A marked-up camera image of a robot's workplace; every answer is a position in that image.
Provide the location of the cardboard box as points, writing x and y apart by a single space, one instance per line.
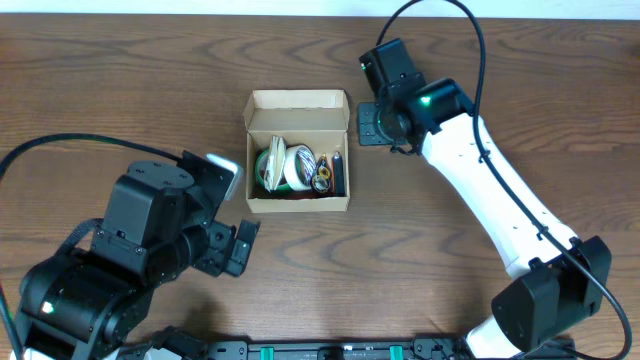
318 119

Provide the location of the green tape roll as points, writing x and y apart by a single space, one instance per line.
259 171

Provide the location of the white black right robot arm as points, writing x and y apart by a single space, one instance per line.
558 279

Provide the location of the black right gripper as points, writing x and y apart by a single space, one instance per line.
370 125

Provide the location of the dark blue marker pen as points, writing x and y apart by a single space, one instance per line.
339 174

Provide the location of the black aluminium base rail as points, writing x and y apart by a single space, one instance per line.
172 343

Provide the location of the white tape roll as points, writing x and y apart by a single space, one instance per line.
299 167

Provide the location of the red utility knife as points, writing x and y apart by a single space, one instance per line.
302 196

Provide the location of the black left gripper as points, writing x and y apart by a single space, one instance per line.
220 248

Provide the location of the small black glue bottle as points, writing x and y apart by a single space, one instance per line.
322 178

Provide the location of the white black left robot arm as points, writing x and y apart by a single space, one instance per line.
84 300

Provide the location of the yellow sticky note pad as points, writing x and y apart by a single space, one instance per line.
275 159

